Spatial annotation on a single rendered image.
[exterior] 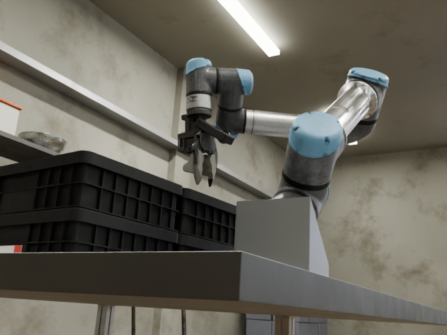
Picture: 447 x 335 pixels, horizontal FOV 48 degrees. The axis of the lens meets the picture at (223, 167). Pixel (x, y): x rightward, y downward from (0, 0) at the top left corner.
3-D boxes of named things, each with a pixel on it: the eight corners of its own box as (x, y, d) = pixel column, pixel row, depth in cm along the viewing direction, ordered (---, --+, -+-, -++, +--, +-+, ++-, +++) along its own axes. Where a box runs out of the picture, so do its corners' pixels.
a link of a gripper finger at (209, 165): (202, 187, 146) (197, 155, 145) (219, 185, 142) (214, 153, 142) (196, 188, 143) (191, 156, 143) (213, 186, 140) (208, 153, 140)
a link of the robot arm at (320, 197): (312, 238, 119) (326, 209, 130) (324, 193, 112) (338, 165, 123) (266, 222, 123) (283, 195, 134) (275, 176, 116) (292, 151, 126)
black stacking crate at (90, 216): (177, 287, 110) (182, 233, 113) (67, 274, 87) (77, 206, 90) (61, 284, 132) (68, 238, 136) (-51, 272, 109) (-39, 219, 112)
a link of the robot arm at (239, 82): (245, 99, 154) (210, 98, 152) (250, 64, 148) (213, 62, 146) (250, 110, 148) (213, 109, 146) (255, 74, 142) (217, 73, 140)
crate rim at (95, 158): (185, 197, 116) (186, 187, 117) (84, 161, 93) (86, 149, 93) (72, 208, 138) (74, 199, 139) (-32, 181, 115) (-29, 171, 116)
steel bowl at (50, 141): (42, 165, 386) (44, 149, 389) (74, 161, 369) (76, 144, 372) (4, 151, 357) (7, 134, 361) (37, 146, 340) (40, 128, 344)
